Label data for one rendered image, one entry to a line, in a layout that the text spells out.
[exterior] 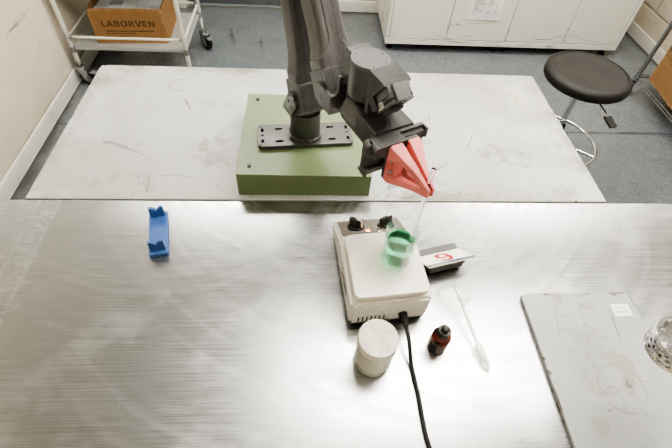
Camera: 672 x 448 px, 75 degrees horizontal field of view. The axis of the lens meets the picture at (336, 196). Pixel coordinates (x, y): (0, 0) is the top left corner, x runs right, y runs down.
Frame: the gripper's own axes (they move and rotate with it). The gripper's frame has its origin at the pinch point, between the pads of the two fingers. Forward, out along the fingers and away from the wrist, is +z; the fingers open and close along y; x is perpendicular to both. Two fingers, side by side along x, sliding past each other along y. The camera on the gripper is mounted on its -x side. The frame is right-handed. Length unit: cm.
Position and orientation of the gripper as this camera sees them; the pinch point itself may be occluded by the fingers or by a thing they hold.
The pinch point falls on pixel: (427, 189)
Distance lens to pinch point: 60.5
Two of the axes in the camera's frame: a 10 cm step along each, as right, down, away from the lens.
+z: 4.7, 6.9, -5.5
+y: 8.8, -3.2, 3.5
